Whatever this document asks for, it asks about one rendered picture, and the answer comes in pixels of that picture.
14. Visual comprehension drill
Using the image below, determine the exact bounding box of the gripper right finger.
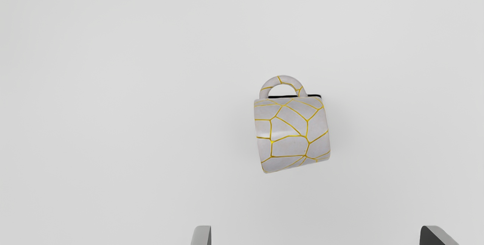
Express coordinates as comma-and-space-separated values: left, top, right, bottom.
419, 225, 459, 245

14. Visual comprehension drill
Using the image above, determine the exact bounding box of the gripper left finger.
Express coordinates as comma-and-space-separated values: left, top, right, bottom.
191, 225, 212, 245

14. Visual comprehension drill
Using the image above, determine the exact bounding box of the white mug with gold cracks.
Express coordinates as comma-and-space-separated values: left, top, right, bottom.
253, 75, 331, 174

